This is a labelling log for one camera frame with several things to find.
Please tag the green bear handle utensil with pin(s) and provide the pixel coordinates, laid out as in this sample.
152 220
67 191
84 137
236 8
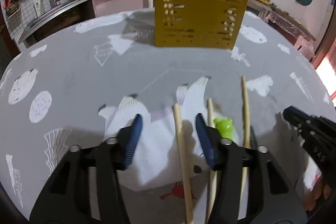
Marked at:
225 127

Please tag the yellow perforated utensil holder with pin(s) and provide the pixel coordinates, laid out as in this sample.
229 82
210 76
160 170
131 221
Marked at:
198 23

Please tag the grey animal print tablecloth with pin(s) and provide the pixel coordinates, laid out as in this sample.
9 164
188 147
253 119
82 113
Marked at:
82 84

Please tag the plastic covered side table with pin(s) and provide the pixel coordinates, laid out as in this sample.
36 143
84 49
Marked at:
292 30

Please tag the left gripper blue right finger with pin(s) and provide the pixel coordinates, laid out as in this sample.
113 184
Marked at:
205 140

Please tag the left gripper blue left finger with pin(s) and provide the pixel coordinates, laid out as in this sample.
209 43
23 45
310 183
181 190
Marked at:
134 132

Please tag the kitchen counter cabinets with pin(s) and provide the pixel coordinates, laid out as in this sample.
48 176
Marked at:
72 12

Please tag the person's right hand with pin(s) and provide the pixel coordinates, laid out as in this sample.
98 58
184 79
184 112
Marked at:
320 189

